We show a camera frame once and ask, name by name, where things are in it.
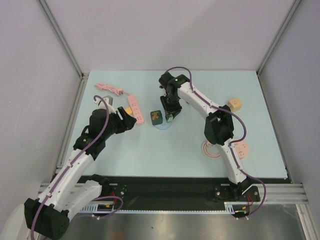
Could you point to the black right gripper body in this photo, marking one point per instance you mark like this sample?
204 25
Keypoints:
170 109

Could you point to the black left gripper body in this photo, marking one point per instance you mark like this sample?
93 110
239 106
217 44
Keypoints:
115 126

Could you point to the dark green cube socket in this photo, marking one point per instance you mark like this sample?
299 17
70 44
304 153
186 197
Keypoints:
156 117

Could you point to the light green USB charger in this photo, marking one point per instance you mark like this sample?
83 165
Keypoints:
169 117

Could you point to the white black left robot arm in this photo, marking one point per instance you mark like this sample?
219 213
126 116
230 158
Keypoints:
52 211

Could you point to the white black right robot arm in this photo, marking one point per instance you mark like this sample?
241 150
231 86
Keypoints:
218 128

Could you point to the yellow plug adapter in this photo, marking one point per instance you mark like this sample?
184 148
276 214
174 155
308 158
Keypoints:
128 110

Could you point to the pink power strip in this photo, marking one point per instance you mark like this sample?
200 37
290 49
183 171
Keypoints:
137 114

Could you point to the light blue round socket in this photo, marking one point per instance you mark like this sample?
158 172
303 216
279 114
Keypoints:
164 125

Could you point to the beige cube socket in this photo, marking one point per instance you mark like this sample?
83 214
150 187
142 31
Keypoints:
234 104

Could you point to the pink round socket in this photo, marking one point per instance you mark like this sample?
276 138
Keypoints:
242 149

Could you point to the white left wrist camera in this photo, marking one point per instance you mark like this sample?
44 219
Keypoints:
107 105

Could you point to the aluminium frame rail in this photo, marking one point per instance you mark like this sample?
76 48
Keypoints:
285 194

